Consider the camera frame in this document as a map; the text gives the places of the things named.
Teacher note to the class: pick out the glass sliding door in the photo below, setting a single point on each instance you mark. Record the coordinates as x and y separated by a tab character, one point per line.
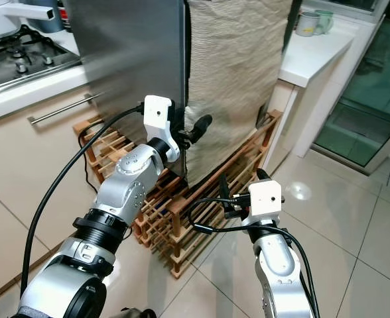
367	99

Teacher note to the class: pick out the beige ribbed cloth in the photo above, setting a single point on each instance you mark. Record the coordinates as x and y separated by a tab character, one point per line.
235	66

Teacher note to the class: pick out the grey-blue kettle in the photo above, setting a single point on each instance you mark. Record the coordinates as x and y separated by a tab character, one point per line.
46	23

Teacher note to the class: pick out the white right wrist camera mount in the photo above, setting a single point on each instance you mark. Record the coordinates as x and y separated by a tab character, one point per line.
264	199

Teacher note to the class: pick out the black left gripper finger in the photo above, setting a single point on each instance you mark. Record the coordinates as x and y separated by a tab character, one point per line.
201	124

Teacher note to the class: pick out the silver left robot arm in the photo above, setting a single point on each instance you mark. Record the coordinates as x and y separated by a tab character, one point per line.
135	179

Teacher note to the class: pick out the white mug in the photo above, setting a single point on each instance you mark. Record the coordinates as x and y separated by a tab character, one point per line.
306	23

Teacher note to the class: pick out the green mug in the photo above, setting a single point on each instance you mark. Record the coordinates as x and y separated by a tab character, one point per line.
325	20

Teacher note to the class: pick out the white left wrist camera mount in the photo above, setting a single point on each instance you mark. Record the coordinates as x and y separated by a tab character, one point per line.
157	112

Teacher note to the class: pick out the wooden wine rack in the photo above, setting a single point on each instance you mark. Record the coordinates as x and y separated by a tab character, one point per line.
188	218

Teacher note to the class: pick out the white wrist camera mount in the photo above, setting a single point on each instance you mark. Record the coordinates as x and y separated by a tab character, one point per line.
264	199
157	112

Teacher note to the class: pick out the beige kitchen cabinet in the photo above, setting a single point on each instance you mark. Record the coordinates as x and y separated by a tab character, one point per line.
36	185

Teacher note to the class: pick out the steel gas stove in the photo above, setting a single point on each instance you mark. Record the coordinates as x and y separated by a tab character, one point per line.
22	63

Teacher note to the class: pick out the dark bottle with red label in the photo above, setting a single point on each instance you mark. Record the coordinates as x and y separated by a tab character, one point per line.
64	13

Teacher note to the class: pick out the white side counter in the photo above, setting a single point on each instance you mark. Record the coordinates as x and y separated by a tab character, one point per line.
314	59

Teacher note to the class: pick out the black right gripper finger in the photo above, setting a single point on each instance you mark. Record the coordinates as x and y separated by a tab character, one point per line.
262	174
225	192

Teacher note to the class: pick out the small stainless steel fridge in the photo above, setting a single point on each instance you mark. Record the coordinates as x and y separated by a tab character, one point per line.
129	66

